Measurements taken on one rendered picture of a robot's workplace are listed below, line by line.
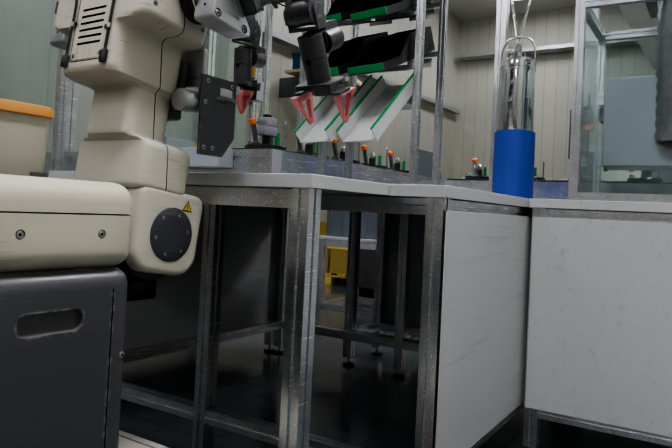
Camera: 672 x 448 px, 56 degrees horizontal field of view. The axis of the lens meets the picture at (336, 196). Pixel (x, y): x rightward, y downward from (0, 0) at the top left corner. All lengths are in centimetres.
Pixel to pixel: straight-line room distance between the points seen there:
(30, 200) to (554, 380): 175
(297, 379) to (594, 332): 113
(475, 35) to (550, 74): 158
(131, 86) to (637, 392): 168
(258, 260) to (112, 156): 210
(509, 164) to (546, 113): 878
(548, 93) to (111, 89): 1031
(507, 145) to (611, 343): 82
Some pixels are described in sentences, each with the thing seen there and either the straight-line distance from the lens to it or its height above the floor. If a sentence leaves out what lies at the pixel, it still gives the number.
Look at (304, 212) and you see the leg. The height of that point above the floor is 78.
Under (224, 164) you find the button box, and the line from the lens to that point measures 192.
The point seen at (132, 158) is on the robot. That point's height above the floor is 87.
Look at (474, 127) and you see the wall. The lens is 1159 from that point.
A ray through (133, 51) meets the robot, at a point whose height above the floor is 106.
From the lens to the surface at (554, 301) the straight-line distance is 218.
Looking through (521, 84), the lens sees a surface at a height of 130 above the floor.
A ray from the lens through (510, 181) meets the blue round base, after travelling 247.
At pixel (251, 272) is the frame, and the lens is 327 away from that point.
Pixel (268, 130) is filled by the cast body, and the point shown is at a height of 104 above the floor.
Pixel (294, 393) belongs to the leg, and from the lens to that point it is 135.
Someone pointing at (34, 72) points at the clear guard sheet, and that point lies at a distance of 276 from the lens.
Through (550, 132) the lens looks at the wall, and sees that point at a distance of 1118.
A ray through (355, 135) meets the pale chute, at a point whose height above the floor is 101.
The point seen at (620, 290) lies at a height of 58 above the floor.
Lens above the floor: 79
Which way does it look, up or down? 1 degrees up
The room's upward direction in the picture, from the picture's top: 3 degrees clockwise
